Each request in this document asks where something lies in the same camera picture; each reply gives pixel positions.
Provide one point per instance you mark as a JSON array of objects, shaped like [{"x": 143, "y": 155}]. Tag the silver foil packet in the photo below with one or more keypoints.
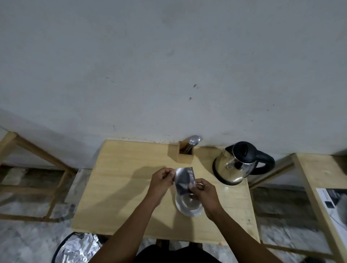
[{"x": 183, "y": 180}]

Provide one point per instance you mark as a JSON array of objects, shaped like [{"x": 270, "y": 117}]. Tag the white cup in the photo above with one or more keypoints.
[{"x": 187, "y": 202}]

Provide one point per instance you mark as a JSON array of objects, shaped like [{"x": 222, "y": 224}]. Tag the person's dark clothing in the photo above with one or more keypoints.
[{"x": 176, "y": 256}]

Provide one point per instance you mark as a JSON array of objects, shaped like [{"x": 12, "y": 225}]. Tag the person's left forearm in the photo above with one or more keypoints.
[{"x": 127, "y": 227}]

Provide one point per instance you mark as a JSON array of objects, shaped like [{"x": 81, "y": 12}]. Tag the wooden cutlery holder box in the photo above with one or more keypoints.
[{"x": 180, "y": 156}]

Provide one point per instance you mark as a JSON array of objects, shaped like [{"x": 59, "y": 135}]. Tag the person's right hand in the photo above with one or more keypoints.
[{"x": 207, "y": 197}]

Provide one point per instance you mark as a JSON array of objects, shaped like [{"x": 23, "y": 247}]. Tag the wooden frame stand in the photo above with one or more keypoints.
[{"x": 40, "y": 155}]

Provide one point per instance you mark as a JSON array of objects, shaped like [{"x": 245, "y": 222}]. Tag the person's left fingers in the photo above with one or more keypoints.
[{"x": 168, "y": 173}]

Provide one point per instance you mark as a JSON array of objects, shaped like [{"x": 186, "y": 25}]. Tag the person's right fingers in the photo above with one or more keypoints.
[{"x": 197, "y": 187}]

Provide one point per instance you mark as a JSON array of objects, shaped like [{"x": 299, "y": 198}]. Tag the person's left hand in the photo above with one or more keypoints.
[{"x": 158, "y": 184}]

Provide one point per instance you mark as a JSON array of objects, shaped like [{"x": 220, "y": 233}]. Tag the black waste bin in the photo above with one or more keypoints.
[{"x": 55, "y": 250}]

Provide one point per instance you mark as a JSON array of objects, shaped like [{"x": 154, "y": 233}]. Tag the steel spoon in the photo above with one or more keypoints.
[{"x": 193, "y": 141}]

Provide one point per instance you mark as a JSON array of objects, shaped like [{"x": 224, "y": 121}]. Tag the printed paper sheet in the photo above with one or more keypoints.
[{"x": 334, "y": 208}]

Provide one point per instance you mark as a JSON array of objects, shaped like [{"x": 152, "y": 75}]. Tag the crumpled silver foil wrappers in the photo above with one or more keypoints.
[{"x": 78, "y": 248}]

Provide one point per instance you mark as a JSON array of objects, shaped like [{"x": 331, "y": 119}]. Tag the wooden side table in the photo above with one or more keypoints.
[{"x": 306, "y": 173}]

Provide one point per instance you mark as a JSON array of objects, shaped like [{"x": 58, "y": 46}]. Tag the person's right forearm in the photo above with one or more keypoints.
[{"x": 241, "y": 238}]

